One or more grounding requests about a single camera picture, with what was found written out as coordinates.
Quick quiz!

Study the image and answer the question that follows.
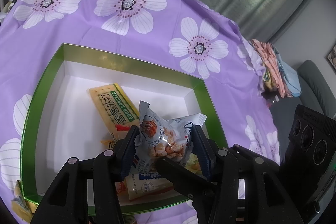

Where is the clear peanut snack packet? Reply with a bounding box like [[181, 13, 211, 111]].
[[134, 101, 207, 168]]

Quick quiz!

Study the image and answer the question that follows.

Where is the white blue red snack packet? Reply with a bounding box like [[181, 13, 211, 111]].
[[100, 134, 203, 201]]

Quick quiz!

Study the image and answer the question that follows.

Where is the yellow cracker packet in box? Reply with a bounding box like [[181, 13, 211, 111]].
[[88, 83, 139, 140]]

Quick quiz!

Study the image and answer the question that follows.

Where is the green cardboard box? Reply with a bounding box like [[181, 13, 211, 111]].
[[21, 44, 227, 203]]

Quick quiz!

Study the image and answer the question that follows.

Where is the stack of folded clothes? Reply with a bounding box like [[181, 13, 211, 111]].
[[249, 39, 301, 98]]

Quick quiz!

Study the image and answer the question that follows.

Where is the grey green sofa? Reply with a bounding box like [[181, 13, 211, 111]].
[[297, 60, 335, 119]]

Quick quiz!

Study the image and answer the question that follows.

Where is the yellow snack packet outside box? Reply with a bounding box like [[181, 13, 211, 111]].
[[11, 180, 38, 223]]

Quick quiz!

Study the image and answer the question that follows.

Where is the purple floral tablecloth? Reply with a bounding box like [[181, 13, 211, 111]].
[[0, 0, 281, 224]]

